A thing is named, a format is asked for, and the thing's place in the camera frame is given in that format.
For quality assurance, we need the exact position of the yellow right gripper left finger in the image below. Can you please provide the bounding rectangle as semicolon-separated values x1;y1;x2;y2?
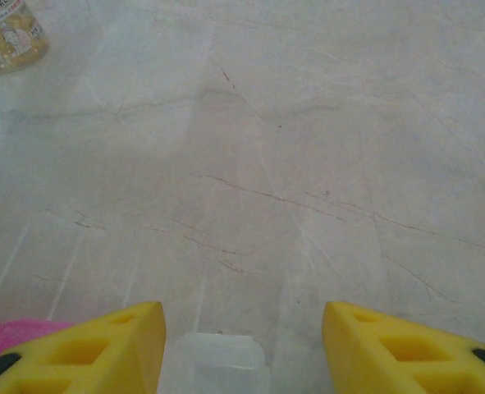
0;300;167;394

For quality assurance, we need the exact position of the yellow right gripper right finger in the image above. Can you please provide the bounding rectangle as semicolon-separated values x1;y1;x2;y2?
322;300;485;394

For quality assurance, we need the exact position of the pink pill organizer box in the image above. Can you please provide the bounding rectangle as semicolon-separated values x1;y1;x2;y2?
0;314;75;363

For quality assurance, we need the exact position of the clear glass pill bottle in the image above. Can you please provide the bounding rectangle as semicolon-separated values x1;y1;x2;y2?
0;0;51;75

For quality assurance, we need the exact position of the translucent white plastic container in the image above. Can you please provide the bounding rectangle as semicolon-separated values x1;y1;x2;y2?
166;332;270;394

